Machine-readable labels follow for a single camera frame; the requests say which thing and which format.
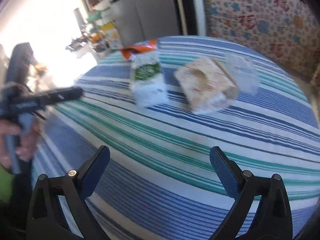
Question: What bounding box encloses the white green milk carton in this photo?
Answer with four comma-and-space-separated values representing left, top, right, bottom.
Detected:
130, 50, 168, 107

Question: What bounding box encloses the floral tissue pack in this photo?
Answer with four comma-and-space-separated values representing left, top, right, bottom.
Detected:
174, 57, 239, 114

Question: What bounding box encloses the person's left hand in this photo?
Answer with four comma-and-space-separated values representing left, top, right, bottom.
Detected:
0, 119, 42, 170

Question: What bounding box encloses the crushed orange soda can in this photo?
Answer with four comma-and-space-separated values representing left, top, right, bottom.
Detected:
120, 39, 157, 61

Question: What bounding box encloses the yellow cardboard box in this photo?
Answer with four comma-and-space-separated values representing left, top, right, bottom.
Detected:
100, 22, 123, 50

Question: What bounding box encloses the grey refrigerator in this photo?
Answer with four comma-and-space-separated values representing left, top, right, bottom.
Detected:
108, 0, 197, 46

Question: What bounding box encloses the striped blue green tablecloth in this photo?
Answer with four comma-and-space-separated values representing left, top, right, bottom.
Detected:
33, 36, 319, 239

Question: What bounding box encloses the clear plastic box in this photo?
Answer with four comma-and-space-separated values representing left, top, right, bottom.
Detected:
225, 53, 260, 94

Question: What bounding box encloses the patterned fu character blanket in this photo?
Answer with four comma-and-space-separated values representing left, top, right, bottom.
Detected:
203, 0, 319, 80

